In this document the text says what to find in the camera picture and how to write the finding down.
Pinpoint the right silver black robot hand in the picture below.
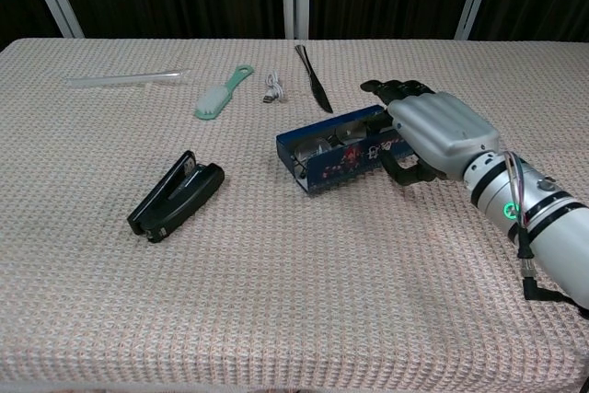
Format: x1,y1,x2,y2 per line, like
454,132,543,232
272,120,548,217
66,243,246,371
359,79,502,187

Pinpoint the clear plastic tube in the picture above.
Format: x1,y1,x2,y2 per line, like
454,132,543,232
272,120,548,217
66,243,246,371
66,67,192,89

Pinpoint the green white scrub brush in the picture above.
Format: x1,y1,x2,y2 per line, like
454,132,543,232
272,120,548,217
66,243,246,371
193,64,255,121

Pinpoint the metal table knife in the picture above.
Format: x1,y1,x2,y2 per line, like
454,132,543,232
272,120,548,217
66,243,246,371
294,44,334,114

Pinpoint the small white clip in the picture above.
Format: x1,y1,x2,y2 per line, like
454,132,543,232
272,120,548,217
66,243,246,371
262,69,289,105

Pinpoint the black stapler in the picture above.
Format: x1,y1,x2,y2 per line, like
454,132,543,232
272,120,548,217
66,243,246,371
126,149,226,244

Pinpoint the black wrist cable with plug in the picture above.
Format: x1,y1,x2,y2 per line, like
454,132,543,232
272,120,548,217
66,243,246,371
503,151,589,318

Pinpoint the pink waffle tablecloth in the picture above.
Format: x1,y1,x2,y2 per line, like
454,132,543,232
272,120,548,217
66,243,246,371
0,37,589,393

